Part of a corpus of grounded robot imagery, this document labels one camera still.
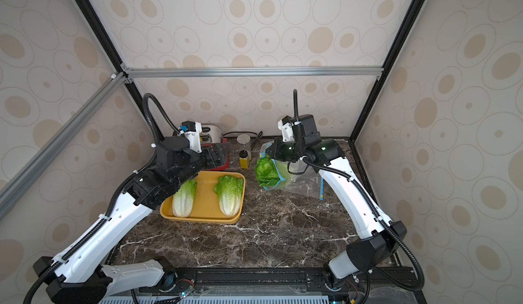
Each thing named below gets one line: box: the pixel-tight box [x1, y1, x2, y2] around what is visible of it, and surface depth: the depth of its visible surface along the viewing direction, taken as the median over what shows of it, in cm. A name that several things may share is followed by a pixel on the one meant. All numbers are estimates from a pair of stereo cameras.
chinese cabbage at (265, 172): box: [255, 153, 281, 187], surface depth 75 cm
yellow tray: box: [159, 170, 246, 225], surface depth 93 cm
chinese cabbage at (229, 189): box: [213, 175, 244, 217], surface depth 91 cm
